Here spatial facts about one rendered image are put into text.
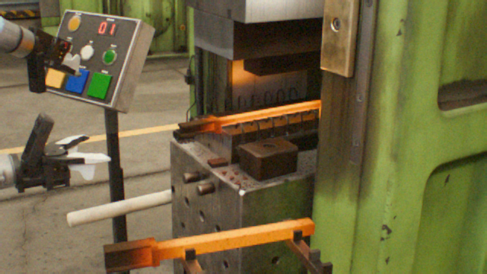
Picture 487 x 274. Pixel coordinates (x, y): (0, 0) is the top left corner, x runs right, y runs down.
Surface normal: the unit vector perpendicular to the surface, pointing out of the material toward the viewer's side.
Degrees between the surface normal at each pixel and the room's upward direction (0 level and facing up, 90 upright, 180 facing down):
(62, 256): 0
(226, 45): 90
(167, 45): 90
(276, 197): 90
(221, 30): 90
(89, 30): 60
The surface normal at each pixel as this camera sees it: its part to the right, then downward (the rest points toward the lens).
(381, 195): -0.85, 0.17
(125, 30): -0.47, -0.22
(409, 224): 0.52, 0.31
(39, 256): 0.02, -0.94
